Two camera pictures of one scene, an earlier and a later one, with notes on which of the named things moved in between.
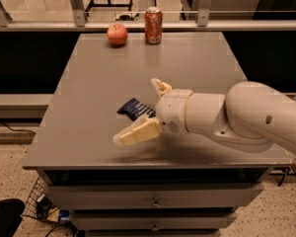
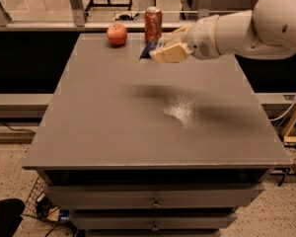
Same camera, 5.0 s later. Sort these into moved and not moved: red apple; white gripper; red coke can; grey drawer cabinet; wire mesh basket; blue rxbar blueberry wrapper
Moved: blue rxbar blueberry wrapper; white gripper
Not moved: red coke can; wire mesh basket; red apple; grey drawer cabinet
